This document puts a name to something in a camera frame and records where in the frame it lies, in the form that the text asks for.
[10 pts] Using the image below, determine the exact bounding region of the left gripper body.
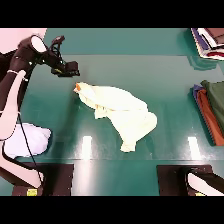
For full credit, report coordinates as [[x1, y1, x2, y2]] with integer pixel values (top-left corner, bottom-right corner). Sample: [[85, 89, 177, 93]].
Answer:
[[51, 60, 81, 79]]

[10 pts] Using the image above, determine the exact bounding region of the pale yellow shirt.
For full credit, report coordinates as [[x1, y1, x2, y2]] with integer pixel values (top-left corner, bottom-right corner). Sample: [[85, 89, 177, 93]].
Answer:
[[73, 81, 159, 154]]

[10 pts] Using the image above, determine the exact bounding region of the blue garment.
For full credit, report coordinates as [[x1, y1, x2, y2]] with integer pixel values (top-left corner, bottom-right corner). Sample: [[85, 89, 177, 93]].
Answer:
[[191, 83, 205, 108]]

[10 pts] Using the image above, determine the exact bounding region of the purple garment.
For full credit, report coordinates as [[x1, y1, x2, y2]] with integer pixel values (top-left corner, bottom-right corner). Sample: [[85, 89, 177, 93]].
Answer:
[[190, 27, 211, 58]]

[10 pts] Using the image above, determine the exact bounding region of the white folded garment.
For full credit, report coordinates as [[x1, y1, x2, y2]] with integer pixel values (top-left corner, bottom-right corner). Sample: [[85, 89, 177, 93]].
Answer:
[[196, 27, 224, 53]]

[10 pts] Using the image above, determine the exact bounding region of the orange garment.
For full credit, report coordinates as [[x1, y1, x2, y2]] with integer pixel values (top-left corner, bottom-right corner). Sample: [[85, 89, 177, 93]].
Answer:
[[196, 88, 224, 147]]

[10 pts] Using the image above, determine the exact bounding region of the dark green garment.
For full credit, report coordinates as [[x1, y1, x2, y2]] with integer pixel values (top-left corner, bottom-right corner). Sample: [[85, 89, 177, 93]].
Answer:
[[200, 79, 224, 132]]

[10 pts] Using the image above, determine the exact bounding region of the dark brown garment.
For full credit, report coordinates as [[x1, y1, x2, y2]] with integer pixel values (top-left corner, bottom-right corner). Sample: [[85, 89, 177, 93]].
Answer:
[[203, 27, 224, 46]]

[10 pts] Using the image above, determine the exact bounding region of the black cable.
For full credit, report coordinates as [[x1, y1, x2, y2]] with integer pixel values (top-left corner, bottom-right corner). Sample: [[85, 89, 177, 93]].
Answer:
[[16, 112, 45, 188]]

